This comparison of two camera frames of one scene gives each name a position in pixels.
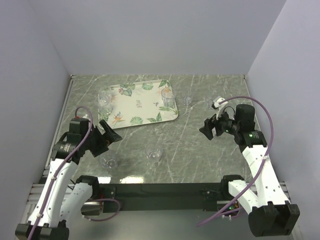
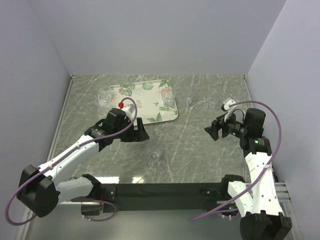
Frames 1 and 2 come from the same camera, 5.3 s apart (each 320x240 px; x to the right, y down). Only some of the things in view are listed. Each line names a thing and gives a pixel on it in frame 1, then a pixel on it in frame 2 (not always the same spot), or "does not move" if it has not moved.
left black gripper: (102, 147) to (139, 135)
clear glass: (154, 153) does not move
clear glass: (104, 97) does not move
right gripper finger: (209, 124) to (213, 130)
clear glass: (167, 97) does not move
